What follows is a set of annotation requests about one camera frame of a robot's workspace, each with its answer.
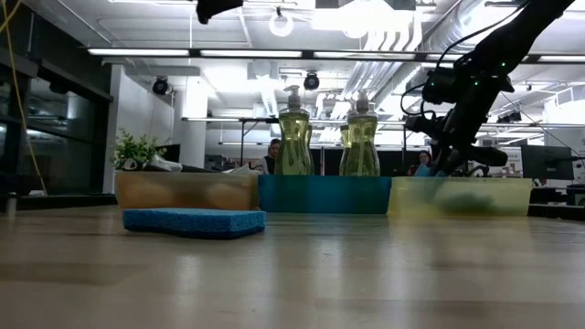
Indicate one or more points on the silver ventilation duct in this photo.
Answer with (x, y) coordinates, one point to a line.
(457, 27)

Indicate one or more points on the small green potted plant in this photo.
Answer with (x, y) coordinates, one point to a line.
(132, 151)

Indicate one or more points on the black aluminium frame rails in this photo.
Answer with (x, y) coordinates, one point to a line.
(68, 199)
(557, 210)

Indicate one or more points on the long ceiling light bar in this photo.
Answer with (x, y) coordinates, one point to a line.
(251, 53)

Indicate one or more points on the orange plastic bin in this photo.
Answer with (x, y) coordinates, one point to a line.
(183, 192)

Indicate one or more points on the person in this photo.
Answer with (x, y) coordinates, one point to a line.
(269, 160)
(422, 157)

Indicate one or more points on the black computer monitor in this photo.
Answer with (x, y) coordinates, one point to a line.
(546, 162)
(173, 154)

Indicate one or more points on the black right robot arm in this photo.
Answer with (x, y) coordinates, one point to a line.
(516, 34)

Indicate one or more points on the blue plastic bin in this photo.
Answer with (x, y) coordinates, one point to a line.
(324, 194)

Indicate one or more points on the black ceiling spotlight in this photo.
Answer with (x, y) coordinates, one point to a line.
(311, 82)
(161, 87)

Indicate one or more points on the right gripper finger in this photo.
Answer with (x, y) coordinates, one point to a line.
(486, 156)
(425, 127)

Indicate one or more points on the black room divider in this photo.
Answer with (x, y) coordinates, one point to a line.
(393, 162)

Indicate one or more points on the white building column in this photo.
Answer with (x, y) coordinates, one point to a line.
(192, 132)

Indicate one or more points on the yellow plastic bin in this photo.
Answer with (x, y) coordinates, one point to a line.
(503, 196)

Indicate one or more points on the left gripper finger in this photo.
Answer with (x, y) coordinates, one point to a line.
(215, 7)

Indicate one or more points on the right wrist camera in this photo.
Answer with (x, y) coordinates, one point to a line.
(441, 89)

